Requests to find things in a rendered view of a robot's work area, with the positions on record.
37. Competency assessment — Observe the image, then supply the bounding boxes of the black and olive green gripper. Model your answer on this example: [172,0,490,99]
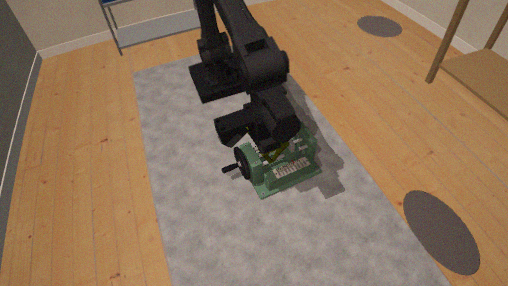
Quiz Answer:
[248,131,289,164]

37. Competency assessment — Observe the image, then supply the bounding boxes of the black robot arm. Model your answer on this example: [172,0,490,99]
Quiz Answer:
[195,0,301,148]

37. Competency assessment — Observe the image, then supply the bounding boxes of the green bench vise with handwheel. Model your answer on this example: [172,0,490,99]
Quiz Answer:
[221,121,322,200]

